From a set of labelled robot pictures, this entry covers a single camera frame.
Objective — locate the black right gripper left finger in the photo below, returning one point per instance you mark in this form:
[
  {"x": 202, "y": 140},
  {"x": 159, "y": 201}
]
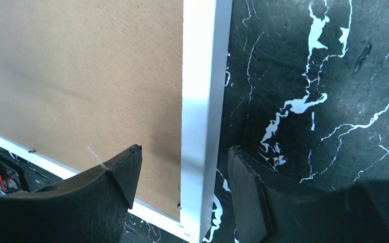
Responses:
[{"x": 91, "y": 206}]

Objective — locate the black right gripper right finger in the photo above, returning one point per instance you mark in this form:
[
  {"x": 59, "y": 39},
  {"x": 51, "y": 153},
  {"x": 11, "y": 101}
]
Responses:
[{"x": 270, "y": 207}]

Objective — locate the white picture frame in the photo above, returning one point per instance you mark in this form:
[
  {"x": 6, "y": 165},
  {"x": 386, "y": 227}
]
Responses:
[{"x": 82, "y": 80}]

